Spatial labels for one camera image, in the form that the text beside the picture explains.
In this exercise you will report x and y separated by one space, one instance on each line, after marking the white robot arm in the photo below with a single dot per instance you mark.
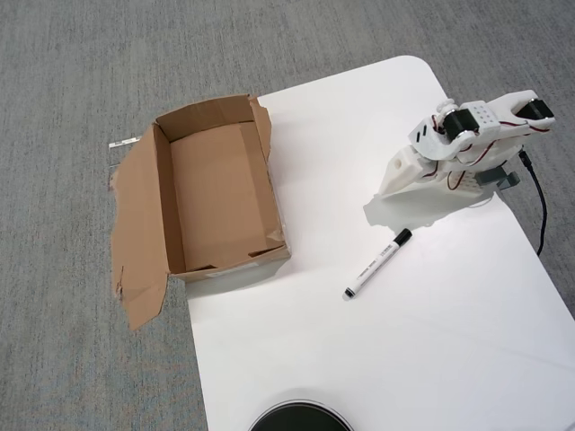
489 117

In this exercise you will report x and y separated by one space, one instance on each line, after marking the white marker pen black cap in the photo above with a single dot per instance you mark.
378 264

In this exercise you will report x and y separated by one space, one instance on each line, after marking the open brown cardboard box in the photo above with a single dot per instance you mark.
215 193

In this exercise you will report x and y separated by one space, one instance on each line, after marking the white strip on carpet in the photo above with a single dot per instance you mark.
125 143

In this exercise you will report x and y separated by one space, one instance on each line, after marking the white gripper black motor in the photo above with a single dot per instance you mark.
401 174

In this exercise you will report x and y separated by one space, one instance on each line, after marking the grey table clamp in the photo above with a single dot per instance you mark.
498 177

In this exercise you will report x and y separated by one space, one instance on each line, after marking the black round object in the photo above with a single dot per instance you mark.
298 417

